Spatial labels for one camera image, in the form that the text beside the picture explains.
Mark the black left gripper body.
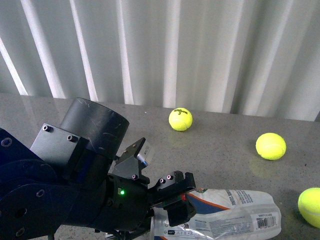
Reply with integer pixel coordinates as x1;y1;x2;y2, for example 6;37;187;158
105;170;196;237

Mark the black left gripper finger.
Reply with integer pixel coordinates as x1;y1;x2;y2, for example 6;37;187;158
162;193;196;227

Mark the white tennis ball can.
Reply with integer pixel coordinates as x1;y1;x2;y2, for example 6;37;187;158
149;188;282;240

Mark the Wilson tennis ball by curtain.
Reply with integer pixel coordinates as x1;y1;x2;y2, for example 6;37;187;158
168;107;193;132

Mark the plain yellow tennis ball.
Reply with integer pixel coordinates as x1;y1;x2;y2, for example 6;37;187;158
255;132;287;161

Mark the Roland Garros tennis ball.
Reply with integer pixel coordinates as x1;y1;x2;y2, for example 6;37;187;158
297;187;320;229

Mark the white pleated curtain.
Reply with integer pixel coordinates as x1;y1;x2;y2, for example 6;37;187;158
0;0;320;121

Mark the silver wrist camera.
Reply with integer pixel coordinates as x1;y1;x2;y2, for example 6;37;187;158
112;137;155;185

